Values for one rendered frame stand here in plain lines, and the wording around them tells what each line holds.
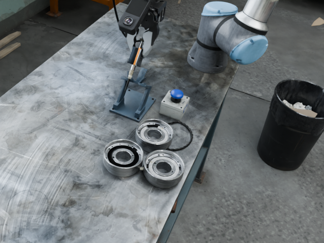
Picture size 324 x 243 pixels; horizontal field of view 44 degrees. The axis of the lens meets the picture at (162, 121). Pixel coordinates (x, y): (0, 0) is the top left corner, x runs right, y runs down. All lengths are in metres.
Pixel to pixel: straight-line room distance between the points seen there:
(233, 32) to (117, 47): 0.45
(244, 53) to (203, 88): 0.19
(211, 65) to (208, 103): 0.19
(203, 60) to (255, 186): 0.99
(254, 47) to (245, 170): 1.11
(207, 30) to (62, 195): 0.75
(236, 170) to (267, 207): 0.27
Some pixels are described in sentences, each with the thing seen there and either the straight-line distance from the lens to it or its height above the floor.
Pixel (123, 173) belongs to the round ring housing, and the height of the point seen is 0.82.
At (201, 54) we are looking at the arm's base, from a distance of 1.46.
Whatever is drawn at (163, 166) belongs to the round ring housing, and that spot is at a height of 0.81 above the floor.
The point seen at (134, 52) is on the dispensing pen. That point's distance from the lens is 1.11.
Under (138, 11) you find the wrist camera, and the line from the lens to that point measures 1.02.
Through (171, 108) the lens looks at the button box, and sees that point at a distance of 1.21.
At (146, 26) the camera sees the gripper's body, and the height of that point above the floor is 1.09.
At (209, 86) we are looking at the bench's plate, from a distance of 1.40.
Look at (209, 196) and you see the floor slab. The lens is 2.11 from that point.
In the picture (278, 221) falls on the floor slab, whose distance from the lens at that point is 2.15.
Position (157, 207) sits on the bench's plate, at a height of 0.80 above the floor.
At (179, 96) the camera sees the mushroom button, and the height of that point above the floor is 0.87.
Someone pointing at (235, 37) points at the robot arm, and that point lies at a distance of 1.32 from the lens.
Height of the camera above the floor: 1.58
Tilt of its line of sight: 40 degrees down
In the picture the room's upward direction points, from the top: 11 degrees clockwise
